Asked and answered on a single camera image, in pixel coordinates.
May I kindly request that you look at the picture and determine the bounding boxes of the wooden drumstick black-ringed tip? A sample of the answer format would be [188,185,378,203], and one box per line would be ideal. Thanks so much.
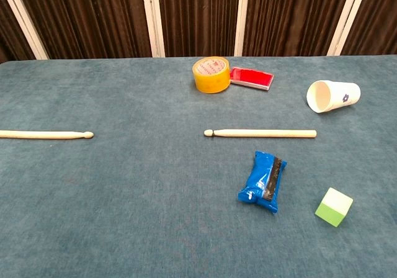
[203,128,318,139]

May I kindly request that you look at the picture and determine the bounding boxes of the light wooden drumstick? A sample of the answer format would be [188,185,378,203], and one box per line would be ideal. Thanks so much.
[0,130,94,140]

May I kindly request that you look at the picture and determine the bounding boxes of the yellow packing tape roll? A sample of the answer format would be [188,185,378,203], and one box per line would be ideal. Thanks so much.
[192,56,231,94]

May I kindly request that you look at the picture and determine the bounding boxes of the red and white flat box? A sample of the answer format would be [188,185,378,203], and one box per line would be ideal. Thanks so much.
[229,66,275,91]

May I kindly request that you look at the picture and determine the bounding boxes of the blue snack packet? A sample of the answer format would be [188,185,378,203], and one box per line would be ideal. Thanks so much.
[237,150,288,215]

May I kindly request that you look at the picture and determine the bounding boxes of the teal table cloth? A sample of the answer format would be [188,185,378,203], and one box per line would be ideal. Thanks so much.
[0,54,397,278]

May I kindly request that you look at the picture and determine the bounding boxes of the white paper cup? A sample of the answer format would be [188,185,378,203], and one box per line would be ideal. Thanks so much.
[306,79,362,114]

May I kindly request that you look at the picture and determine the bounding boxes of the dark brown curtain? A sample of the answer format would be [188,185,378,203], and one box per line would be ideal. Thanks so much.
[0,0,397,63]

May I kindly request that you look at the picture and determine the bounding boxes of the light green cube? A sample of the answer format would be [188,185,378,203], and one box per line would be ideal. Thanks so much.
[314,187,354,228]

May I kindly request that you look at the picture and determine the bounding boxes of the white screen frame post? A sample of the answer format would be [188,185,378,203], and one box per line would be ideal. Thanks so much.
[140,0,166,58]
[233,0,251,57]
[326,0,372,56]
[0,0,50,60]

